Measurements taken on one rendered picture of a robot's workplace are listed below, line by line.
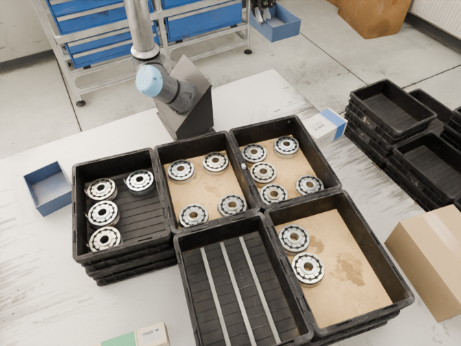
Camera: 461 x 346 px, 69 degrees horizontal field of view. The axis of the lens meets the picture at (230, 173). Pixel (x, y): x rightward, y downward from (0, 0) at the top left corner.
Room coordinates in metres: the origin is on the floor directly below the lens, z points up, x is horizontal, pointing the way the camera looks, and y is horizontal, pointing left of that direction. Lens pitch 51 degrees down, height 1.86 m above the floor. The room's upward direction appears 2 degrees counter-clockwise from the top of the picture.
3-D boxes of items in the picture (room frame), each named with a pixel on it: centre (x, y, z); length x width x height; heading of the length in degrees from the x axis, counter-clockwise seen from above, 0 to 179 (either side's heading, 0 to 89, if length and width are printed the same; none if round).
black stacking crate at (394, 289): (0.45, -0.30, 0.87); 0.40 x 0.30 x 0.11; 16
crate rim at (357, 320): (0.45, -0.30, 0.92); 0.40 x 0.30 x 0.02; 16
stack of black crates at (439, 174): (1.16, -1.12, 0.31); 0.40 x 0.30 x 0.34; 26
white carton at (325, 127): (1.16, -0.44, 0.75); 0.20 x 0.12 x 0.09; 124
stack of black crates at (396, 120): (1.51, -0.94, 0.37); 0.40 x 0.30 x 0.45; 26
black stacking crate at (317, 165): (0.83, -0.19, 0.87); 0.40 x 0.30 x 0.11; 16
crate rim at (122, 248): (0.67, 0.39, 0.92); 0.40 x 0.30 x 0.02; 16
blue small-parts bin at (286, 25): (1.50, -0.22, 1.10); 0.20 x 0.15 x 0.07; 27
